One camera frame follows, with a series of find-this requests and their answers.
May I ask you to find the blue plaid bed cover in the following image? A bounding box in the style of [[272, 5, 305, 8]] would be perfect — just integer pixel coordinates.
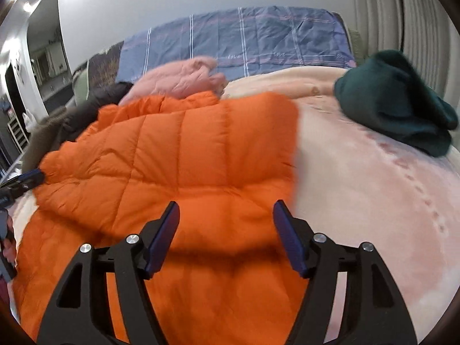
[[117, 6, 356, 84]]

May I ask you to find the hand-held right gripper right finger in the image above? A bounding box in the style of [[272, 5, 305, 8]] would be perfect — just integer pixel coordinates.
[[272, 199, 419, 345]]

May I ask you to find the arched wall mirror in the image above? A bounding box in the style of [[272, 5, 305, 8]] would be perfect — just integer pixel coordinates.
[[26, 0, 75, 104]]

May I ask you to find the orange puffer jacket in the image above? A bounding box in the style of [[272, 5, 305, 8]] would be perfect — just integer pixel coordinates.
[[12, 91, 310, 345]]

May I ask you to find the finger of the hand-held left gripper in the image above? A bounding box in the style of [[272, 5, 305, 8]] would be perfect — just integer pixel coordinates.
[[0, 168, 47, 202]]

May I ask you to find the pink quilted jacket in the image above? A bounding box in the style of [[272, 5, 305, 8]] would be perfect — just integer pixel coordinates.
[[118, 56, 229, 106]]

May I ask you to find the white pleated curtain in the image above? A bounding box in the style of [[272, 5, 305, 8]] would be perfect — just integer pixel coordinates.
[[350, 0, 460, 116]]

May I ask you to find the dark green fleece garment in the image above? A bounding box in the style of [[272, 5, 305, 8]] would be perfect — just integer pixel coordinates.
[[334, 49, 459, 157]]

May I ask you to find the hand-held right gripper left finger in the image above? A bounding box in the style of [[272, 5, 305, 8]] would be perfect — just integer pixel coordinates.
[[36, 201, 180, 345]]

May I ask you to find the light green pillow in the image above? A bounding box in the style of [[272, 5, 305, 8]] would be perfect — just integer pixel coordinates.
[[72, 59, 90, 106], [348, 28, 364, 62]]

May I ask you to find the pale pink fleece blanket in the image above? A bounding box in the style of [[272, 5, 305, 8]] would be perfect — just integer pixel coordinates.
[[11, 66, 460, 345]]

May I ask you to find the dark tree-print pillow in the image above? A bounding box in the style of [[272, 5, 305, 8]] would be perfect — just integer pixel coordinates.
[[88, 41, 124, 89]]

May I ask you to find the slatted shelf rack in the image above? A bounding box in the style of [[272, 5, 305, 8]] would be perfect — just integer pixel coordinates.
[[6, 114, 30, 153]]

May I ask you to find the black fur-trimmed jacket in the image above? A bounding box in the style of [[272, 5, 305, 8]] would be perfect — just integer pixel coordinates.
[[22, 82, 133, 173]]

